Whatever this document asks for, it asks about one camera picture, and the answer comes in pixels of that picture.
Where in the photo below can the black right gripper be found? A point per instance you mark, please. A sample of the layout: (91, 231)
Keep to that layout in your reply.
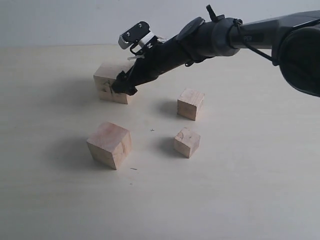
(161, 59)

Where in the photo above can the largest wooden cube marked 4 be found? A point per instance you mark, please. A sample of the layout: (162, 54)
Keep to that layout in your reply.
(104, 77)

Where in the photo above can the second largest wooden cube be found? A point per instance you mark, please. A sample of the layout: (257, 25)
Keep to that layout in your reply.
(110, 144)

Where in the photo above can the smallest wooden cube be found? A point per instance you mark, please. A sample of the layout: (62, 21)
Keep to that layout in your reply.
(186, 142)

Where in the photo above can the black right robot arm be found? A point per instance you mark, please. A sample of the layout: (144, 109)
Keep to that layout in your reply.
(291, 42)

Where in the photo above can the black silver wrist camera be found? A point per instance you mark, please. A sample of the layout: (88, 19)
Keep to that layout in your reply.
(133, 35)

